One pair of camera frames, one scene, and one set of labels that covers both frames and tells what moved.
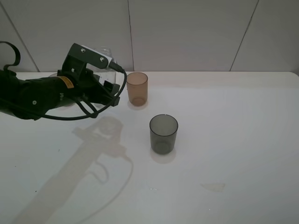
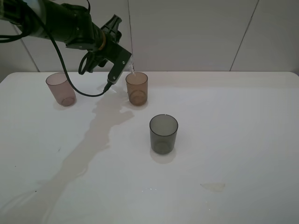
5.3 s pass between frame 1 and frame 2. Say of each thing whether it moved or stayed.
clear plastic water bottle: moved
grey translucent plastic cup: stayed
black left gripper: moved
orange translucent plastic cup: stayed
